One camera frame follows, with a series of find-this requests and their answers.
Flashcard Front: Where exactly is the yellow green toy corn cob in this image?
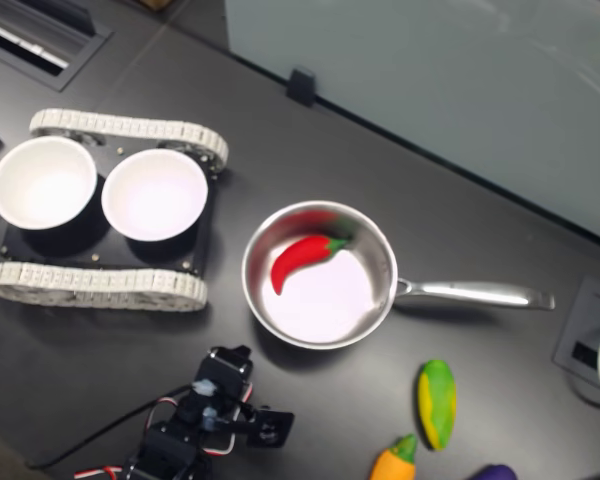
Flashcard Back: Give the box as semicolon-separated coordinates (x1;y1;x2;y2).
417;358;458;452

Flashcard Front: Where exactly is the red toy chilli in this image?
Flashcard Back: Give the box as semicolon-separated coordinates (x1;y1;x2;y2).
270;234;351;297

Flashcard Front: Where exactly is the orange toy carrot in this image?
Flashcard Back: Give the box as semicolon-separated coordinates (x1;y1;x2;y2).
368;433;419;480

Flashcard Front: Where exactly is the black gripper camera mount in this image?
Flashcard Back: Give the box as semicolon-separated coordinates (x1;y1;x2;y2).
238;407;295;449

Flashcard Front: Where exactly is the black divider clip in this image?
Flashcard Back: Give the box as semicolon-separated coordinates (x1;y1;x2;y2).
285;67;317;106

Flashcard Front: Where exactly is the tracked vehicle with white tracks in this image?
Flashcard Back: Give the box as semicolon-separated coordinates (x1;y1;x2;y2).
0;108;230;314

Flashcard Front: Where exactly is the frosted divider panel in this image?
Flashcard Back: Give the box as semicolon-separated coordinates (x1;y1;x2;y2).
224;0;600;247

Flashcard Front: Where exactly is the steel pan with long handle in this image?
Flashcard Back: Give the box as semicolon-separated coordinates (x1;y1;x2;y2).
240;199;556;351

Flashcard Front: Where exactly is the table cable box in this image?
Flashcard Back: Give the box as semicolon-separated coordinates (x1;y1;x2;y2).
0;0;116;94
552;274;600;396

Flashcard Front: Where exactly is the white bowl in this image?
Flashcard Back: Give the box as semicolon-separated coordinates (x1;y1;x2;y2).
100;148;210;242
0;135;100;231

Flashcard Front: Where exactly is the long black gripper cable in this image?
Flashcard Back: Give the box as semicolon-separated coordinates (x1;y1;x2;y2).
24;382;196;471

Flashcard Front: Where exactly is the purple toy aubergine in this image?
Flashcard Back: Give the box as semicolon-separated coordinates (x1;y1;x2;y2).
467;463;519;480

